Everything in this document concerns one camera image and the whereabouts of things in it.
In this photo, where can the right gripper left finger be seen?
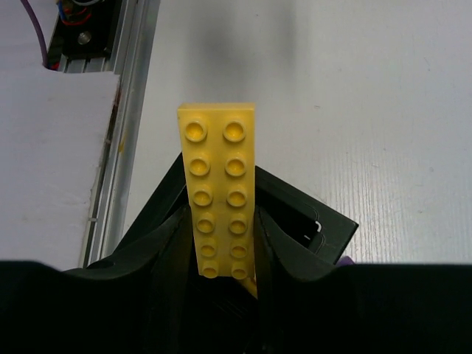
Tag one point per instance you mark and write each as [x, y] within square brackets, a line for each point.
[92, 306]

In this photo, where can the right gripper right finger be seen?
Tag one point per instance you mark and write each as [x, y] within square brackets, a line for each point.
[310, 306]

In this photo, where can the black two-compartment container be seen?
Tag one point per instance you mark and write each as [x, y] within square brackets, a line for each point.
[220, 315]

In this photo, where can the yellow lego plate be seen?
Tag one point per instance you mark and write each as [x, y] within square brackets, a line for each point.
[217, 145]

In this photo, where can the small lilac lego brick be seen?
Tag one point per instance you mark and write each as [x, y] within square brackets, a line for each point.
[345, 261]

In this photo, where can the aluminium front rail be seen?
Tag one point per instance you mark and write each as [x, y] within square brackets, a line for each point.
[130, 59]

